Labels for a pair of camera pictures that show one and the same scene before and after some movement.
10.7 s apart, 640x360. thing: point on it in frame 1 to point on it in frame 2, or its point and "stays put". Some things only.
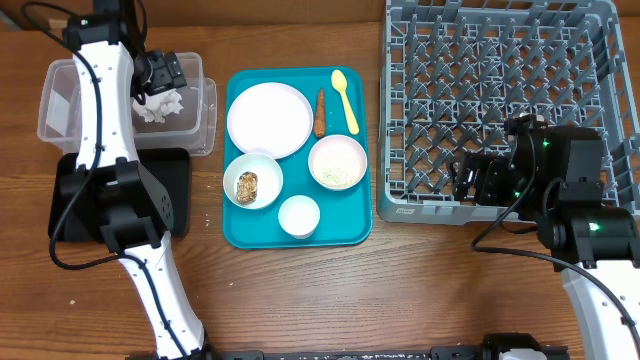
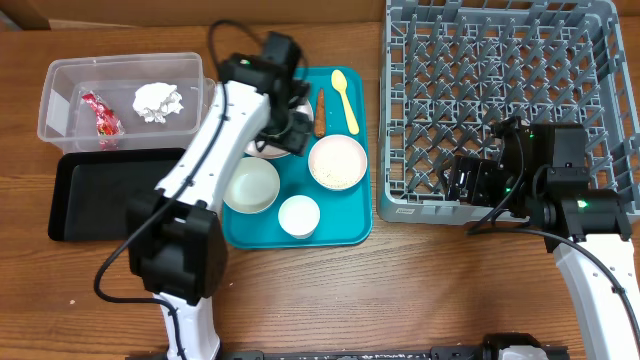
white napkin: (158, 106) stays put
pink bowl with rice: (337, 162) stays put
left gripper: (168, 74) to (297, 140)
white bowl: (253, 181) stays put
